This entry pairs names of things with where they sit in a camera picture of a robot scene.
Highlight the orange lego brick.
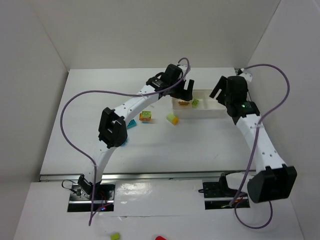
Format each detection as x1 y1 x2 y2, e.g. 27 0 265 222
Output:
178 100 190 107

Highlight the green lego brick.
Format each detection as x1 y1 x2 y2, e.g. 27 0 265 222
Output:
191 99 200 108

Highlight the yellow green lego stack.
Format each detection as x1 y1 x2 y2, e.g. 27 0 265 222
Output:
166 113 179 125

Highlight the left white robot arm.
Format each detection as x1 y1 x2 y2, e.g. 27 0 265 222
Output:
78 64 194 197

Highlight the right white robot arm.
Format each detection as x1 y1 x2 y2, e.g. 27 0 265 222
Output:
210 75 298 204

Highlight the white divided container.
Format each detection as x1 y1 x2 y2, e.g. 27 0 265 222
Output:
171 89 227 119

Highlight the orange green lego stack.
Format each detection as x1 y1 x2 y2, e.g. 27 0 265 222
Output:
139 110 152 124

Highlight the teal rectangular lego brick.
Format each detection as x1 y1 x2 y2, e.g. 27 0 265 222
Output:
127 119 137 129

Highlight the red object foreground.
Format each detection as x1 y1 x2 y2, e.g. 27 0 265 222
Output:
154 235 167 240

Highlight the lime green lego foreground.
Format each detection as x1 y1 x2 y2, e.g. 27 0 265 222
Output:
110 232 121 240

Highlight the aluminium rail right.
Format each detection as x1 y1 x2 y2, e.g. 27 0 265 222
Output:
234 68 246 76

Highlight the aluminium rail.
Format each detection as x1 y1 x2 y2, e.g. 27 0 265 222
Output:
39 171 222 182
234 68 246 76

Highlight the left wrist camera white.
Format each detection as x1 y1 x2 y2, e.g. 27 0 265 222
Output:
177 64 191 76

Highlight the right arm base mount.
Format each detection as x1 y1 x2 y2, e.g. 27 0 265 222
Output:
198 182 250 210

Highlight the aluminium rail front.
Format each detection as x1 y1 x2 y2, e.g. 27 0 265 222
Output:
39 171 222 182

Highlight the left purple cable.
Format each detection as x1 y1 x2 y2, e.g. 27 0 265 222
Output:
60 57 191 227

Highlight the purple cable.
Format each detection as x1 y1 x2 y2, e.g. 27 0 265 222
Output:
229 64 291 229
60 57 191 227

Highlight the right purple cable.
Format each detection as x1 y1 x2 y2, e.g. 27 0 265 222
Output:
229 64 291 229

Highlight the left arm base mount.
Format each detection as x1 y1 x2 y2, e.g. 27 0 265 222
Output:
67 183 116 213

